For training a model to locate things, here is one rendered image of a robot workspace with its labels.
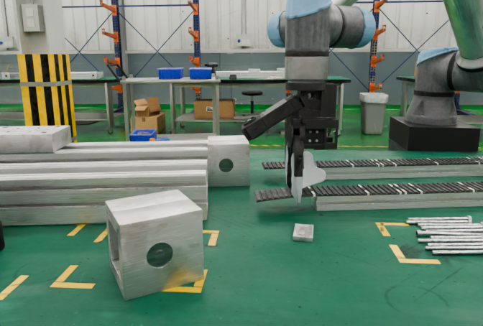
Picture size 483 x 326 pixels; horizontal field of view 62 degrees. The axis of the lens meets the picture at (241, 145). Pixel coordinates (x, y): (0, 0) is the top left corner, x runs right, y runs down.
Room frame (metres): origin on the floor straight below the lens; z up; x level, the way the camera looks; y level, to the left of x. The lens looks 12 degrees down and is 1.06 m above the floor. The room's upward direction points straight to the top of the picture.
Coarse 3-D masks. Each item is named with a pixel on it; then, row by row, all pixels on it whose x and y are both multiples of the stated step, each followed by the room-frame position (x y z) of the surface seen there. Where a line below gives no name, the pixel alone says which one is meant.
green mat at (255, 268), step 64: (0, 256) 0.53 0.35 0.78; (64, 256) 0.53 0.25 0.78; (256, 256) 0.53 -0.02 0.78; (320, 256) 0.53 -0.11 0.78; (384, 256) 0.52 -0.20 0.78; (448, 256) 0.52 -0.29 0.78; (0, 320) 0.39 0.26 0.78; (64, 320) 0.39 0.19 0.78; (128, 320) 0.39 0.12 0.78; (192, 320) 0.38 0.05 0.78; (256, 320) 0.38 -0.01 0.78; (320, 320) 0.38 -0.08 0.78; (384, 320) 0.38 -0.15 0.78; (448, 320) 0.38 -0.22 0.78
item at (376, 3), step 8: (376, 0) 7.85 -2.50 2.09; (384, 0) 7.27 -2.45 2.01; (440, 0) 7.80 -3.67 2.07; (376, 8) 7.80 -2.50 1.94; (376, 16) 7.84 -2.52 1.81; (376, 24) 7.84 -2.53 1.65; (376, 32) 7.67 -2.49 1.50; (400, 32) 7.87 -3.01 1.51; (376, 40) 7.84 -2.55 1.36; (408, 40) 7.86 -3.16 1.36; (376, 48) 7.84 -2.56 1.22; (336, 56) 7.96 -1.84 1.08; (376, 56) 7.83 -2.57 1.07; (392, 72) 7.86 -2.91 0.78; (384, 80) 7.87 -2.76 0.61; (368, 88) 7.96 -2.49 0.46; (376, 88) 7.42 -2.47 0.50; (456, 96) 7.72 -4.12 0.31; (456, 104) 7.69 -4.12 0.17; (456, 112) 7.66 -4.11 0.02; (464, 112) 7.28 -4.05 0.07
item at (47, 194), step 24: (0, 168) 0.71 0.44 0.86; (24, 168) 0.71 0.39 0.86; (48, 168) 0.71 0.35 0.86; (72, 168) 0.71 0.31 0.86; (96, 168) 0.72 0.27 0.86; (120, 168) 0.72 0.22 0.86; (144, 168) 0.72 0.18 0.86; (168, 168) 0.72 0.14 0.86; (192, 168) 0.73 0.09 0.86; (0, 192) 0.63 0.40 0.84; (24, 192) 0.64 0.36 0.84; (48, 192) 0.64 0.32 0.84; (72, 192) 0.64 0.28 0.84; (96, 192) 0.64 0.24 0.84; (120, 192) 0.65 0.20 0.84; (144, 192) 0.65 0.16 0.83; (192, 192) 0.65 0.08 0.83; (0, 216) 0.63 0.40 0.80; (24, 216) 0.64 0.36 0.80; (48, 216) 0.64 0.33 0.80; (72, 216) 0.64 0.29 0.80; (96, 216) 0.64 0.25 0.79
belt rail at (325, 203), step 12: (468, 192) 0.72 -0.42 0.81; (480, 192) 0.72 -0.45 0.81; (312, 204) 0.73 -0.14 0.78; (324, 204) 0.71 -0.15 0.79; (336, 204) 0.70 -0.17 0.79; (348, 204) 0.70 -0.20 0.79; (360, 204) 0.70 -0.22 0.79; (372, 204) 0.70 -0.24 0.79; (384, 204) 0.71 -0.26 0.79; (396, 204) 0.71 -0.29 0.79; (408, 204) 0.71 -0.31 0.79; (420, 204) 0.71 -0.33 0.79; (432, 204) 0.71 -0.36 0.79; (444, 204) 0.71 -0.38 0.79; (456, 204) 0.72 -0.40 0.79; (468, 204) 0.72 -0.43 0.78; (480, 204) 0.72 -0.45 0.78
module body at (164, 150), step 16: (80, 144) 0.90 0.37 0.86; (96, 144) 0.90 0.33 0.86; (112, 144) 0.90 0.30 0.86; (128, 144) 0.91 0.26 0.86; (144, 144) 0.91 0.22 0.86; (160, 144) 0.91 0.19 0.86; (176, 144) 0.91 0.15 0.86; (192, 144) 0.92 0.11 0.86; (0, 160) 0.83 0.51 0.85; (16, 160) 0.83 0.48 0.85; (32, 160) 0.83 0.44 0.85; (48, 160) 0.83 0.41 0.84; (64, 160) 0.84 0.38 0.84; (80, 160) 0.84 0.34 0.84; (96, 160) 0.84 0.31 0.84; (112, 160) 0.84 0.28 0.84; (128, 160) 0.85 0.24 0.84; (144, 160) 0.85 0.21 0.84; (160, 160) 0.84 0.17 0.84
